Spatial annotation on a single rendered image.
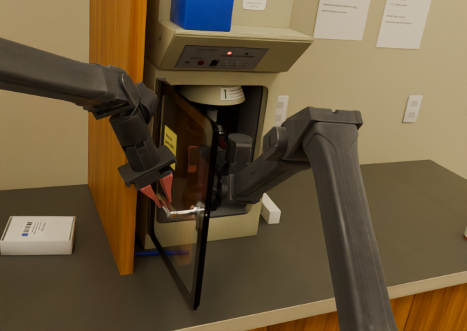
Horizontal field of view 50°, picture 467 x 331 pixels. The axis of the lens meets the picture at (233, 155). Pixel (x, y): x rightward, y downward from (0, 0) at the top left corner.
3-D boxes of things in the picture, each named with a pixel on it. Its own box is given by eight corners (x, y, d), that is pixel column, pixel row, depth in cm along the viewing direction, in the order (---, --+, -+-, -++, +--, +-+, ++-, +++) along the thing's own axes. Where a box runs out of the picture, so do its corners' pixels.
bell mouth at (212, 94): (167, 85, 132) (169, 65, 130) (228, 85, 139) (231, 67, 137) (189, 106, 117) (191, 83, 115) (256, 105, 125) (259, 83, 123)
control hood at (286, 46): (154, 67, 109) (157, 19, 105) (283, 69, 122) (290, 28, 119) (169, 81, 99) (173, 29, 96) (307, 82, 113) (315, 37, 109)
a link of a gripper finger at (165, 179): (142, 204, 99) (124, 167, 95) (174, 188, 101) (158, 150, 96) (151, 221, 94) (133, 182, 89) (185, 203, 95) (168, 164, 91)
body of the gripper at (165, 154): (120, 175, 95) (104, 143, 91) (168, 151, 97) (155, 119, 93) (128, 190, 89) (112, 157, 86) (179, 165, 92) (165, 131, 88)
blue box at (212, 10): (169, 21, 106) (171, -24, 102) (212, 23, 110) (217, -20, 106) (183, 29, 97) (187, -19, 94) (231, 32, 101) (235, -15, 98)
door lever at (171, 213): (179, 199, 102) (180, 188, 101) (196, 220, 94) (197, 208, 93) (153, 202, 99) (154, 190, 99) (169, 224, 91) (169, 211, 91)
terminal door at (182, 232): (151, 235, 124) (162, 77, 109) (196, 314, 99) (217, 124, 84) (149, 236, 124) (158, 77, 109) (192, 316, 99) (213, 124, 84)
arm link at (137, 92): (76, 94, 84) (119, 78, 81) (99, 65, 93) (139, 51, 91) (111, 150, 90) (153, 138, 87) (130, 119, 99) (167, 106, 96)
